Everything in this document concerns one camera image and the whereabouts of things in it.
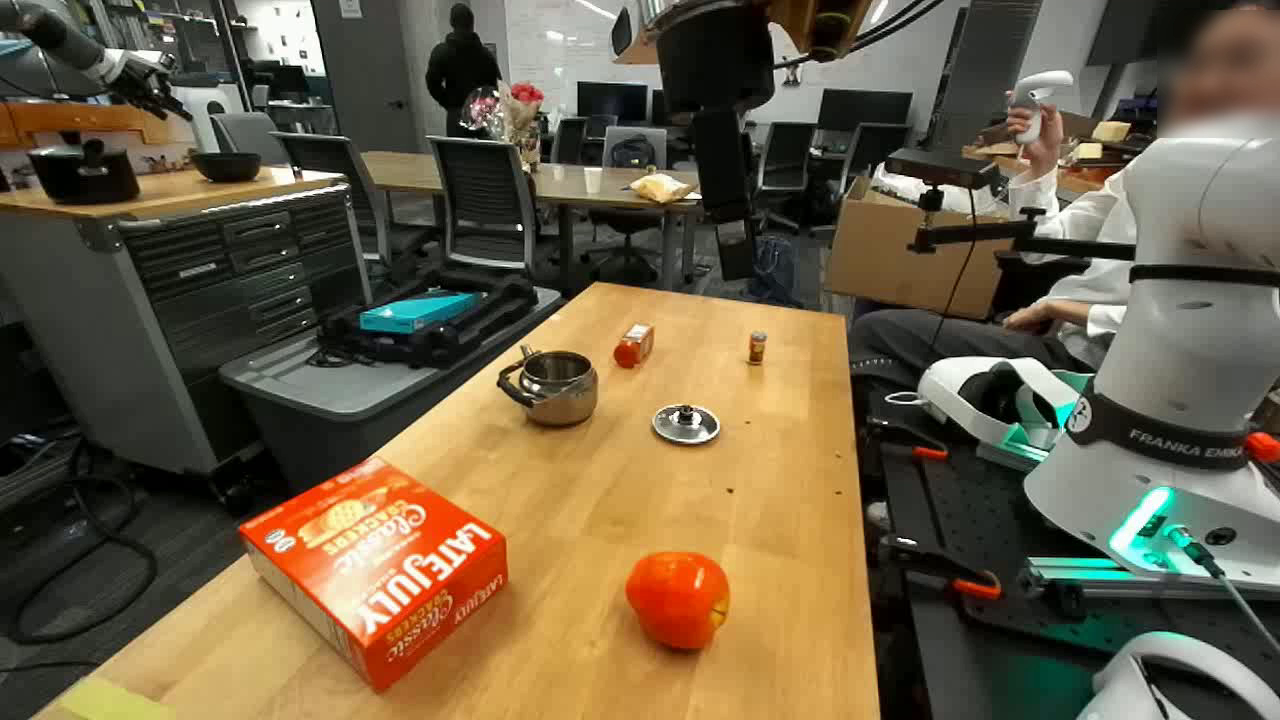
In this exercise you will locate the black office chair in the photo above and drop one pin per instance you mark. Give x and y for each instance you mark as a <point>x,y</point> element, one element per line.
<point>787,156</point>
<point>872,151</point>

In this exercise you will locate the small silver capped jar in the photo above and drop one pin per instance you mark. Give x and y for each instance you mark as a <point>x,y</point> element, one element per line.
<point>756,347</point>

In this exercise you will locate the grey drawer cabinet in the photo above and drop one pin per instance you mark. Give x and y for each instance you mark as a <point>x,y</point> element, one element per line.
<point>175,306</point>

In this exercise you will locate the yellow bag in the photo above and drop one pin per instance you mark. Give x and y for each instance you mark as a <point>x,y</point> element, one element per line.
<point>660,191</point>

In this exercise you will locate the white spray bottle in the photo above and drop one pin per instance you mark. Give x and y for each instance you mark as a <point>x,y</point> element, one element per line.
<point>1000,402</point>

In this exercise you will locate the standing person in black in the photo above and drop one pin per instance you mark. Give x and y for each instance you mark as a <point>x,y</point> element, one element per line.
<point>463,65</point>

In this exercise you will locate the dark computer monitor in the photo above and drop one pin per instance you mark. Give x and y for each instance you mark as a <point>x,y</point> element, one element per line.
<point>865,105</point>
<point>609,105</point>

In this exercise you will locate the black bowl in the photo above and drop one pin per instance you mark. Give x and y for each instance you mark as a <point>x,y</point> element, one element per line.
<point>226,166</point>

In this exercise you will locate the orange cracker box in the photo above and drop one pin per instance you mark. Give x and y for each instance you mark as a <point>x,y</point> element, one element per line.
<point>374,566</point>

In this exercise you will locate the grey mesh office chair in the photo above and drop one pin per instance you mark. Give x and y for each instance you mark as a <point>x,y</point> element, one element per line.
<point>486,200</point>
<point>324,166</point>

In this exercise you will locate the black pot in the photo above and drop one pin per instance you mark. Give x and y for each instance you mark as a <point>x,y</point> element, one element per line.
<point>82,173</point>

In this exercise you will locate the black optical breadboard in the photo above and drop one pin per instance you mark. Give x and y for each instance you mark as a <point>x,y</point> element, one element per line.
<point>963,655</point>

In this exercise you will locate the grey plastic tote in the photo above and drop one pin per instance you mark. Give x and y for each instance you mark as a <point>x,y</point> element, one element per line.
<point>344,402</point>

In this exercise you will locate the aluminium extrusion rail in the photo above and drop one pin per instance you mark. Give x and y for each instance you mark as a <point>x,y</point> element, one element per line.
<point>1144,576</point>

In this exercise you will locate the wooden shelf board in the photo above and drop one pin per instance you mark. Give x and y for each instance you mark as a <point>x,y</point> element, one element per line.
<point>53,121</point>

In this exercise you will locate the cardboard box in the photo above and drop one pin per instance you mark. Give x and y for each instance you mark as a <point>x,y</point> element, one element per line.
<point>907,252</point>

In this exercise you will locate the yellow green pad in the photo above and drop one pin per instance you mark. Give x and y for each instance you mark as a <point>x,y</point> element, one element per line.
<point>105,702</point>

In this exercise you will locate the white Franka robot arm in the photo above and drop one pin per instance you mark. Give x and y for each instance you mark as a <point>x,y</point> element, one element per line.
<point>1201,306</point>

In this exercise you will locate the orange tomato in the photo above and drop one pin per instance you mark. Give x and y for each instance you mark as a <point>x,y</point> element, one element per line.
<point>679,601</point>

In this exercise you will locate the orange tipped black clamp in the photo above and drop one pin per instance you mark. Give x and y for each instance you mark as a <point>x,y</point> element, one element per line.
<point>965,585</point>
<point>921,448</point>

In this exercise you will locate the grey background robot arm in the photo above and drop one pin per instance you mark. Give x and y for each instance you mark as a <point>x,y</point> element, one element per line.
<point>82,54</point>

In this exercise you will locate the white VR controller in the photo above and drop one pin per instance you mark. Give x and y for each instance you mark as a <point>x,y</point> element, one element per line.
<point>1042,102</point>

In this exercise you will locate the silver kettle lid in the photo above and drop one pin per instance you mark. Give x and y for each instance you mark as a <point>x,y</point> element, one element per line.
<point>686,425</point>

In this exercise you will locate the flower bouquet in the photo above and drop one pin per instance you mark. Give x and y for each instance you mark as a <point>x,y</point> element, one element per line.
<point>515,105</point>

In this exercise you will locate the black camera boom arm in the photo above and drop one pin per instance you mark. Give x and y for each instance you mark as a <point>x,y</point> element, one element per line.
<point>1025,240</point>

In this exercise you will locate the seated person white shirt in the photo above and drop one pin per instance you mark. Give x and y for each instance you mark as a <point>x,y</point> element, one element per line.
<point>1087,284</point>

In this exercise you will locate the teal case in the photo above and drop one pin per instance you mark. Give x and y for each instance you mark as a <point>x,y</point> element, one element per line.
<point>417,314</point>

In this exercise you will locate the black bag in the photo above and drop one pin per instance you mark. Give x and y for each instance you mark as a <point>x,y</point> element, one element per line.
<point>452,340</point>

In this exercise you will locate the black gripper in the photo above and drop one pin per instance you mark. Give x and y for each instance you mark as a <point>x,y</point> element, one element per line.
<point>718,54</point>

